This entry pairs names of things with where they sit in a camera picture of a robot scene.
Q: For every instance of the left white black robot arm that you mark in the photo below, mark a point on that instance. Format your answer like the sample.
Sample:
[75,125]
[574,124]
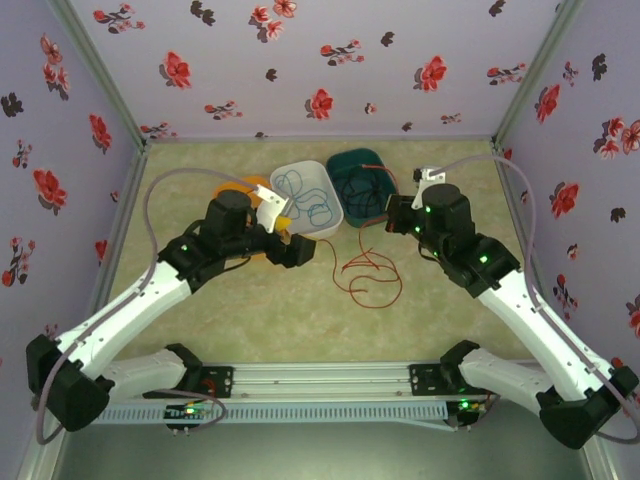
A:
[130,310]

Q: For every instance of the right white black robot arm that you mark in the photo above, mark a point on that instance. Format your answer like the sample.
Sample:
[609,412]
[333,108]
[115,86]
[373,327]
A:
[540,335]

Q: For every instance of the orange plastic bin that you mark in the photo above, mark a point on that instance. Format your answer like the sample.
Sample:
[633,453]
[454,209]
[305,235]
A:
[224,190]

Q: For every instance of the teal plastic bin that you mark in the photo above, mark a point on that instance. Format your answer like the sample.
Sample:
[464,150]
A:
[336,162]

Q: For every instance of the white plastic bin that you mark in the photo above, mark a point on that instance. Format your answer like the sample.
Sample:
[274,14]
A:
[320,167]

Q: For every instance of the grey metal sheet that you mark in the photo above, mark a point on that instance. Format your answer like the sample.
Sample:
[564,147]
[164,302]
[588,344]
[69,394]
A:
[320,455]

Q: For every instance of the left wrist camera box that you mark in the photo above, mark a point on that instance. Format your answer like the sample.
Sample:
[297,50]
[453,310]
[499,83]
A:
[272,207]

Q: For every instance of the aluminium side rail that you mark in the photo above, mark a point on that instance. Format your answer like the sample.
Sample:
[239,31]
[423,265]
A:
[129,195]
[502,170]

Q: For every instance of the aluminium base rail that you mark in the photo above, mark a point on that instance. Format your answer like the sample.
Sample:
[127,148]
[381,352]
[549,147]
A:
[320,380]

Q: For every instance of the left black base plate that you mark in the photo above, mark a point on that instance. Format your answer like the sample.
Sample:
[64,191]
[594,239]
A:
[220,382]

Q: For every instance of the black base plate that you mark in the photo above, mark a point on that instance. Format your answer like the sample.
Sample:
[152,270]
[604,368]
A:
[220,382]
[425,380]

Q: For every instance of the aluminium corner post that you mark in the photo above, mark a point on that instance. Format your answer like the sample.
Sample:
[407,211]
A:
[534,75]
[102,75]

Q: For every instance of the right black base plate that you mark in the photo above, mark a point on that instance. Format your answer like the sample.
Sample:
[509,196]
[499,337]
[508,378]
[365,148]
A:
[425,380]

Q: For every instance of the aluminium lower frame bar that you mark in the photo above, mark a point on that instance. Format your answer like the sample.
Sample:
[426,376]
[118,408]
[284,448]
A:
[607,467]
[35,465]

